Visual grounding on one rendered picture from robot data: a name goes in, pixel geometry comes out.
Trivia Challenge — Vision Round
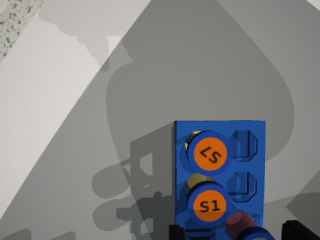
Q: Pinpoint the grey flat mat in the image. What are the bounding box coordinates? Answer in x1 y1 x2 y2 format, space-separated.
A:
0 0 320 240

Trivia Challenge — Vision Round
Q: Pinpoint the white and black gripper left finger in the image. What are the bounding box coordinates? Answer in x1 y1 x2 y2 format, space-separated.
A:
169 225 186 240

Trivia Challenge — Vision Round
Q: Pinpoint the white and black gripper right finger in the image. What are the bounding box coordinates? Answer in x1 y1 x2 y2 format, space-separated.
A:
281 220 320 240

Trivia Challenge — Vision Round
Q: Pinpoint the blue tube rack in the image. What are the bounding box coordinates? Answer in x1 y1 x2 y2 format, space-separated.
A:
175 120 265 240

